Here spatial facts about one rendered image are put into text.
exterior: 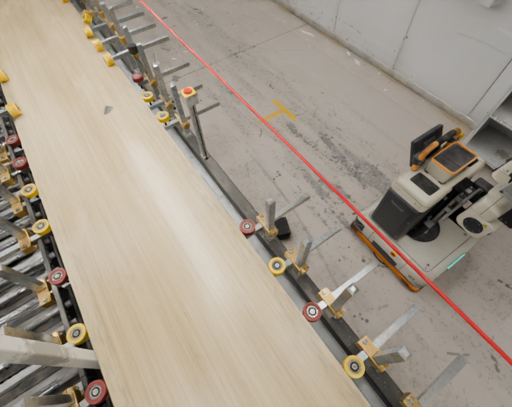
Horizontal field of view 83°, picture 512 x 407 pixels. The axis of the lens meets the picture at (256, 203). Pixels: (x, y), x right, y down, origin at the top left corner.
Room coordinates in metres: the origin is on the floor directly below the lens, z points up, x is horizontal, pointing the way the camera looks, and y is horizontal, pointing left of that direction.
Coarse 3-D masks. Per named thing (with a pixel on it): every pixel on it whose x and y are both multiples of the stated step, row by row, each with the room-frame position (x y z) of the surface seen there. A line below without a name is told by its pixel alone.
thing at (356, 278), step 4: (368, 264) 0.45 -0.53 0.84; (372, 264) 0.45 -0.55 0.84; (376, 264) 0.45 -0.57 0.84; (364, 268) 0.43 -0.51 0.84; (368, 268) 0.43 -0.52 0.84; (372, 268) 0.43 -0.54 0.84; (360, 272) 0.42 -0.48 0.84; (364, 272) 0.41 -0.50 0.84; (368, 272) 0.41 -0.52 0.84; (356, 276) 0.40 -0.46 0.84; (360, 276) 0.40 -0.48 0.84; (348, 280) 0.38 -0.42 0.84; (352, 280) 0.38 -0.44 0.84; (356, 280) 0.38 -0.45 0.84; (344, 284) 0.36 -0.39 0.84; (348, 284) 0.36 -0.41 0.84; (340, 288) 0.34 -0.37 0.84; (344, 288) 0.34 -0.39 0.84; (332, 292) 0.33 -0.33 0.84; (336, 292) 0.33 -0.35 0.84; (340, 292) 0.33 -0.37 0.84; (336, 296) 0.31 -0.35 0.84; (320, 304) 0.28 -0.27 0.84; (324, 304) 0.28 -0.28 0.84
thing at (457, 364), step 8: (456, 360) 0.03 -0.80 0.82; (464, 360) 0.03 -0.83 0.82; (448, 368) 0.01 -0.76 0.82; (456, 368) 0.00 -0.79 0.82; (440, 376) -0.02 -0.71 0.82; (448, 376) -0.02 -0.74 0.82; (432, 384) -0.05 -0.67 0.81; (440, 384) -0.05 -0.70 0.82; (424, 392) -0.07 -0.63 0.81; (432, 392) -0.07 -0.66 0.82; (424, 400) -0.10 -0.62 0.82
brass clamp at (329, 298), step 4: (324, 288) 0.35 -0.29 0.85; (320, 292) 0.33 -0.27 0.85; (328, 292) 0.33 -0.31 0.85; (320, 296) 0.31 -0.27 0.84; (324, 296) 0.31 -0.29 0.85; (328, 296) 0.31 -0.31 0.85; (332, 296) 0.31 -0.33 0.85; (324, 300) 0.29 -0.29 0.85; (328, 300) 0.29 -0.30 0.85; (332, 300) 0.29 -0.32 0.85; (328, 304) 0.27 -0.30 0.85; (328, 308) 0.26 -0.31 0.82; (332, 308) 0.25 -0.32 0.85; (340, 308) 0.25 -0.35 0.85; (344, 308) 0.26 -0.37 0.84; (332, 312) 0.24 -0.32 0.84; (336, 312) 0.24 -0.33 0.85; (340, 312) 0.24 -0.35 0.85; (344, 312) 0.24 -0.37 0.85; (336, 316) 0.23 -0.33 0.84; (340, 316) 0.22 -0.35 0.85
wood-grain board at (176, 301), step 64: (0, 0) 3.26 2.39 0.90; (0, 64) 2.19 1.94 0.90; (64, 64) 2.14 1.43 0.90; (64, 128) 1.43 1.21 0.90; (128, 128) 1.40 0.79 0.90; (64, 192) 0.93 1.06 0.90; (128, 192) 0.91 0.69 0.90; (192, 192) 0.89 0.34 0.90; (64, 256) 0.55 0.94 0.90; (128, 256) 0.53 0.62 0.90; (192, 256) 0.52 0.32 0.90; (256, 256) 0.50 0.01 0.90; (128, 320) 0.24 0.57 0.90; (192, 320) 0.23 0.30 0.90; (256, 320) 0.22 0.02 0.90; (128, 384) 0.01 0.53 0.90; (192, 384) -0.01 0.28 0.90; (256, 384) -0.02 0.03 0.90; (320, 384) -0.03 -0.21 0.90
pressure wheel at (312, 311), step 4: (308, 304) 0.27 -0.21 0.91; (312, 304) 0.27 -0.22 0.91; (316, 304) 0.26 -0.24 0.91; (304, 308) 0.25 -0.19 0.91; (308, 308) 0.25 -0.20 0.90; (312, 308) 0.25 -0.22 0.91; (316, 308) 0.25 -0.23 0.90; (320, 308) 0.25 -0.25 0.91; (304, 312) 0.24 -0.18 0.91; (308, 312) 0.24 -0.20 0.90; (312, 312) 0.24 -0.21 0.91; (316, 312) 0.24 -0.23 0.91; (320, 312) 0.23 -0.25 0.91; (304, 316) 0.22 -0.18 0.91; (308, 316) 0.22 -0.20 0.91; (312, 316) 0.22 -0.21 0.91; (316, 316) 0.22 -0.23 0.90; (320, 316) 0.22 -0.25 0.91; (308, 320) 0.20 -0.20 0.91; (312, 320) 0.20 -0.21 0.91; (316, 320) 0.20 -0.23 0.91
